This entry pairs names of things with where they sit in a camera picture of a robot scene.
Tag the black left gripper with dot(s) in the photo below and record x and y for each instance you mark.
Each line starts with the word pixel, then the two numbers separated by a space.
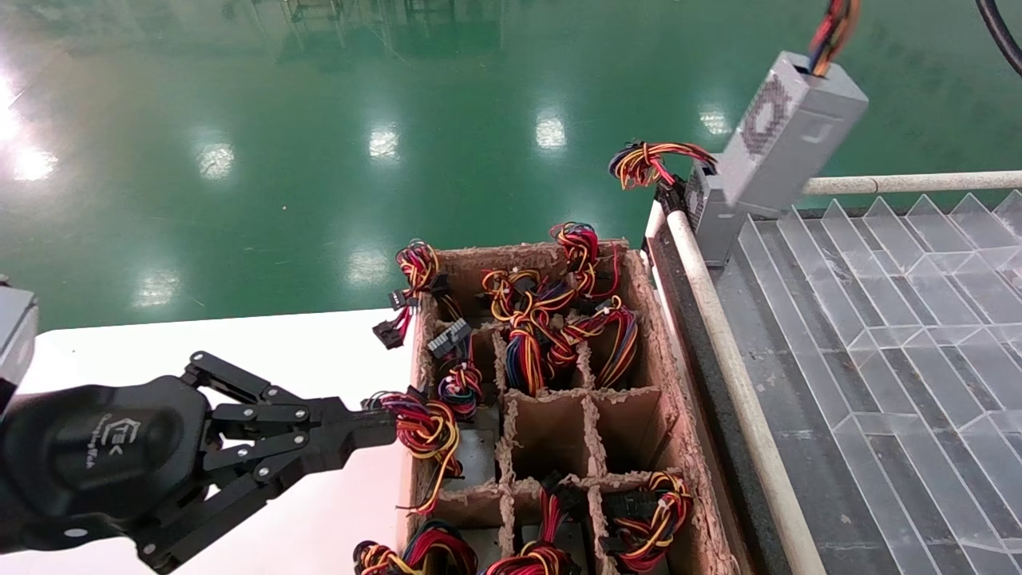
pixel 96 459

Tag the brown cardboard divider box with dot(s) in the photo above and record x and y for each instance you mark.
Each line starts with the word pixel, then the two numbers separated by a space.
pixel 551 435

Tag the black conveyor frame strip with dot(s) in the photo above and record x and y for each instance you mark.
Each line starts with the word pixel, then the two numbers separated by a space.
pixel 707 399

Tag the clear plastic divider tray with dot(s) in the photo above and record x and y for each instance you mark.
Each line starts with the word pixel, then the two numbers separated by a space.
pixel 918 359

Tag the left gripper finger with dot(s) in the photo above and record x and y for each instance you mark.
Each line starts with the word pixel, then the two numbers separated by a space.
pixel 351 423

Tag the white conveyor cross pipe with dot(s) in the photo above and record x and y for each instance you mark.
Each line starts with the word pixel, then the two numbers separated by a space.
pixel 918 184

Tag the power supply with hanging connectors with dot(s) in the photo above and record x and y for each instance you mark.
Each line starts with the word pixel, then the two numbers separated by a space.
pixel 417 267

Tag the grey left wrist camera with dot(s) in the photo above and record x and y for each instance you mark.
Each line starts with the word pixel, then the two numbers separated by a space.
pixel 14 335

